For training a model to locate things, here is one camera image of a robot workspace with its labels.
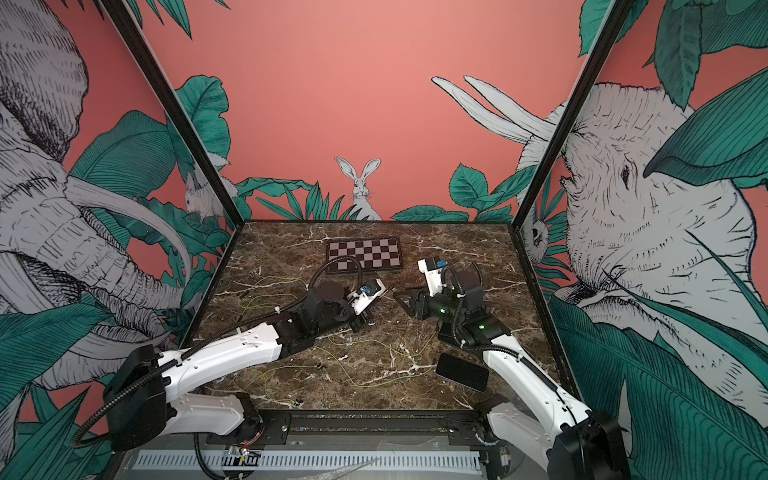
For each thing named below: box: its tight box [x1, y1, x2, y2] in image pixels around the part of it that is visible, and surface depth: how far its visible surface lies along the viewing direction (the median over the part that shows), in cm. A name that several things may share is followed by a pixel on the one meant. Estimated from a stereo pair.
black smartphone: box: [393, 291, 419, 317], surface depth 69 cm
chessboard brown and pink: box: [326, 236, 403, 273], surface depth 110 cm
